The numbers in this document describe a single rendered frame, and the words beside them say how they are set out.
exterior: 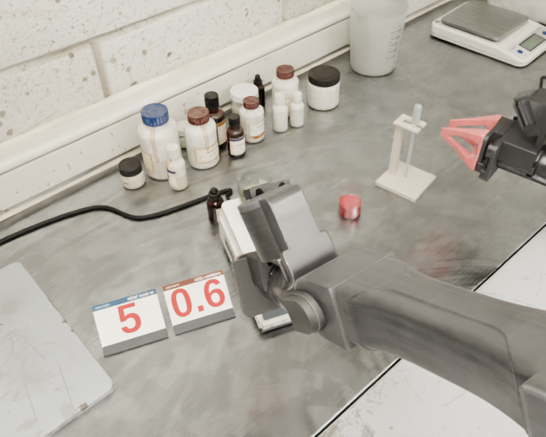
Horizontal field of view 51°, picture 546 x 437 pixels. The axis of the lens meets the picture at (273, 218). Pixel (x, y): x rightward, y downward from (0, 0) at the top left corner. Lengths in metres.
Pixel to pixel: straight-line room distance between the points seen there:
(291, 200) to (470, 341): 0.22
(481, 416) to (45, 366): 0.57
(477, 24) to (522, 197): 0.58
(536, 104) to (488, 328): 0.55
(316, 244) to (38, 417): 0.45
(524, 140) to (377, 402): 0.43
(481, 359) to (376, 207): 0.67
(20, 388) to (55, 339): 0.08
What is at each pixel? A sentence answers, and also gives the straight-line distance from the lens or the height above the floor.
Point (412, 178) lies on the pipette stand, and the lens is 1.07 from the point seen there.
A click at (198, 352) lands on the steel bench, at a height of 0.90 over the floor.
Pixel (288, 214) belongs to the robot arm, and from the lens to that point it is 0.51.
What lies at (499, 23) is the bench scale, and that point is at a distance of 1.57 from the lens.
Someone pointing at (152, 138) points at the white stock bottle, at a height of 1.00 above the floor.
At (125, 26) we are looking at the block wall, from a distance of 1.10.
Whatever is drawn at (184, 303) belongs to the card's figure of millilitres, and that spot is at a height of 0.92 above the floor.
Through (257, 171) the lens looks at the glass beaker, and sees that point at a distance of 0.84.
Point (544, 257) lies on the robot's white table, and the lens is 1.00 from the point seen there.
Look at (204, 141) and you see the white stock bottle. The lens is 1.05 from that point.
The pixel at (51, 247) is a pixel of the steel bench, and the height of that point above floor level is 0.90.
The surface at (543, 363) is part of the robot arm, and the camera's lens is 0.33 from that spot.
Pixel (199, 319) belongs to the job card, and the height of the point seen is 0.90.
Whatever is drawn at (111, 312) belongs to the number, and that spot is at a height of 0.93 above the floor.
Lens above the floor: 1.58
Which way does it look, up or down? 44 degrees down
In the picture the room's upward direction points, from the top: 1 degrees counter-clockwise
